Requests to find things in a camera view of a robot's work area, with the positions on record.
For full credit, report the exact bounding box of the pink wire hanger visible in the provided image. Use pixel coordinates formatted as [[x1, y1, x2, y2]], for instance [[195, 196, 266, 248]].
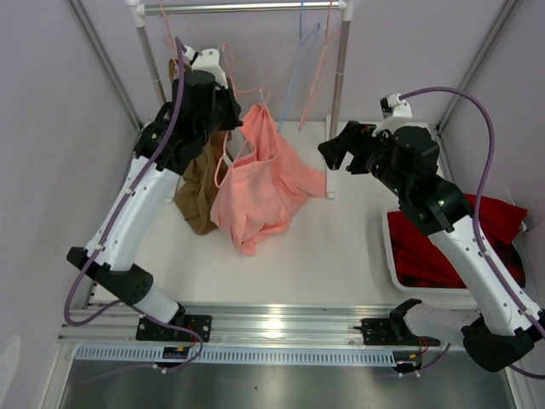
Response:
[[212, 41, 282, 188], [298, 1, 355, 131]]

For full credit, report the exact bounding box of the pink skirt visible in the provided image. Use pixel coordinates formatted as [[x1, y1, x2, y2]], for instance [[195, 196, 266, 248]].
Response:
[[210, 104, 326, 256]]

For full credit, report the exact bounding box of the white garment rack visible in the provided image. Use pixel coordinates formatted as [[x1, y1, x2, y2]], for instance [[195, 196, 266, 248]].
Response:
[[125, 0, 357, 204]]

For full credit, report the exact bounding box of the white slotted cable duct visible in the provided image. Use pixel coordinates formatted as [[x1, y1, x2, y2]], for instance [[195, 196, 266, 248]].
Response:
[[75, 344, 397, 367]]

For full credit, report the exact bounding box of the white perforated basket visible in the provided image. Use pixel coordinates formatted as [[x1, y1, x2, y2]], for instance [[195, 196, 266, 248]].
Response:
[[381, 182, 531, 293]]

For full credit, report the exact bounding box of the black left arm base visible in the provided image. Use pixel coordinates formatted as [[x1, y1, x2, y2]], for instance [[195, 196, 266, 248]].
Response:
[[135, 305, 213, 343]]

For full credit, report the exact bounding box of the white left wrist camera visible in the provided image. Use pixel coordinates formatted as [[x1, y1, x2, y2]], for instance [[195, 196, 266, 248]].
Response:
[[184, 46, 228, 89]]

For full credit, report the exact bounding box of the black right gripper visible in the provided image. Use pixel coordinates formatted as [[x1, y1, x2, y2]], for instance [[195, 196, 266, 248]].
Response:
[[318, 121, 410, 199]]

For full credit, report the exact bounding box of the pink hanger holding tan skirt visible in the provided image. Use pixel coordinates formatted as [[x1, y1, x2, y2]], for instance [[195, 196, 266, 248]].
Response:
[[159, 3, 176, 54]]

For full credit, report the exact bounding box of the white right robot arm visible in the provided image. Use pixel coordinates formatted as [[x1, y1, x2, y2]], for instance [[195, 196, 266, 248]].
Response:
[[318, 121, 544, 372]]

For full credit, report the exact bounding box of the tan brown skirt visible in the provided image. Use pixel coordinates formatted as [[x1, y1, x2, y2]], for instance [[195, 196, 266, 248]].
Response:
[[169, 63, 229, 235]]

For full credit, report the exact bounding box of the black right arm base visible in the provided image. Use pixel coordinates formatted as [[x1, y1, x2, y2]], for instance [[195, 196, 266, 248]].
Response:
[[353, 298, 450, 378]]

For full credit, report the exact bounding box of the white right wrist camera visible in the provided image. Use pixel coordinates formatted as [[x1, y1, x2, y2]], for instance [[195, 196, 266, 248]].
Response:
[[372, 94, 413, 136]]

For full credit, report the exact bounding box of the red garment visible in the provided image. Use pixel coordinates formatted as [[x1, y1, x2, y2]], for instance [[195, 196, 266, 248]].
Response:
[[386, 192, 529, 291]]

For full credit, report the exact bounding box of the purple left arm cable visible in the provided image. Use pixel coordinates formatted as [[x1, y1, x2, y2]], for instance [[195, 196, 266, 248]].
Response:
[[63, 37, 205, 374]]

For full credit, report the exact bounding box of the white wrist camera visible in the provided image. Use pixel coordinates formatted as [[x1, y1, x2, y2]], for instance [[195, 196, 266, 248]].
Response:
[[372, 94, 413, 136], [184, 46, 228, 89]]

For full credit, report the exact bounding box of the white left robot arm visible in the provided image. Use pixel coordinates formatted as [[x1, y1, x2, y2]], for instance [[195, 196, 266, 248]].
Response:
[[64, 69, 241, 341]]

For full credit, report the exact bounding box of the aluminium mounting rail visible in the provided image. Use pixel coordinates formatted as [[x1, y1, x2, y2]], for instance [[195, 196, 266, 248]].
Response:
[[57, 300, 482, 353]]

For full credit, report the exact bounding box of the blue wire hanger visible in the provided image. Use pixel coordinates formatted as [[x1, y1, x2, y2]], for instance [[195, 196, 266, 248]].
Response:
[[278, 1, 321, 132]]

